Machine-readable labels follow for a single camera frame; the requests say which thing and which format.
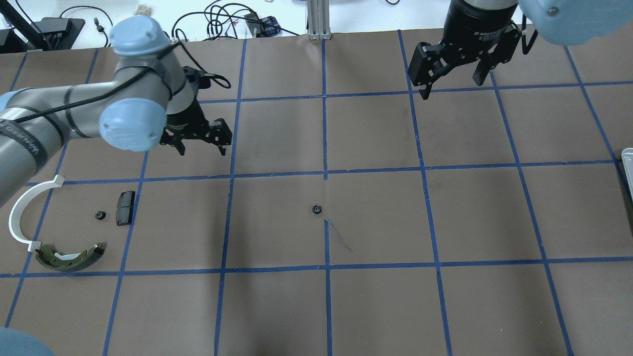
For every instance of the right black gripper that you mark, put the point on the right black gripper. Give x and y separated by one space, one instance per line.
475 25

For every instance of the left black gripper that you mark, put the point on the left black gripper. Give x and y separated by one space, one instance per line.
185 120

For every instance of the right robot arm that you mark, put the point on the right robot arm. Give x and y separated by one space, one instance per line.
566 22

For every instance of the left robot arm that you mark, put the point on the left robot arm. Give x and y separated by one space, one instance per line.
241 120

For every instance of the silver metal tray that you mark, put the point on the silver metal tray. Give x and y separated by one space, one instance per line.
627 161

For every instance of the black brake pad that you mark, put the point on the black brake pad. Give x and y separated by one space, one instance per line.
125 208

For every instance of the green brake shoe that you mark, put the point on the green brake shoe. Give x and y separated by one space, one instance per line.
49 258

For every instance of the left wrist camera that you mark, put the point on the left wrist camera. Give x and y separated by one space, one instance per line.
198 79

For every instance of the aluminium frame post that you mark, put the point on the aluminium frame post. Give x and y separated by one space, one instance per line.
318 20

